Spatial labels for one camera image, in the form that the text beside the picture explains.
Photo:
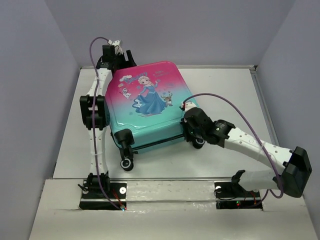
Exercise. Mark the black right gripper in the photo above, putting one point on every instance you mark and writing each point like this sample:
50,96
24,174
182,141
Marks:
188,137

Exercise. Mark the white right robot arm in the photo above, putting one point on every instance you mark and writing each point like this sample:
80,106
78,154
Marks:
288,169

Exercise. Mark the silver aluminium rail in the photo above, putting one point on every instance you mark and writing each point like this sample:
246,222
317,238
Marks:
219,179

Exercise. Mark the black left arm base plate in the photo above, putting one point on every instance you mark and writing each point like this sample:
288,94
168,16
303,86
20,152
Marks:
95,200

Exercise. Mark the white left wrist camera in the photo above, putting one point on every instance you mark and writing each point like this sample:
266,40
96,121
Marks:
117,46

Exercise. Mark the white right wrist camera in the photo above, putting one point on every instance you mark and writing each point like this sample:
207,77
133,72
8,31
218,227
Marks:
188,105

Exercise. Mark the pink and teal kids suitcase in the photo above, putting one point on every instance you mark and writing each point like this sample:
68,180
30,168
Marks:
145,109

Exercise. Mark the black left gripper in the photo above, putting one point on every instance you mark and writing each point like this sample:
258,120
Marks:
126,64

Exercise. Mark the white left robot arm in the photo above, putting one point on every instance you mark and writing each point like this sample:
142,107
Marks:
96,117

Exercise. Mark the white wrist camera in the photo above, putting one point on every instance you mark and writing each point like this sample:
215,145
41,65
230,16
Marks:
117,46
188,105

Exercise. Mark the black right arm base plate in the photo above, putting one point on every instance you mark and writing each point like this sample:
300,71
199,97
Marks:
229,197

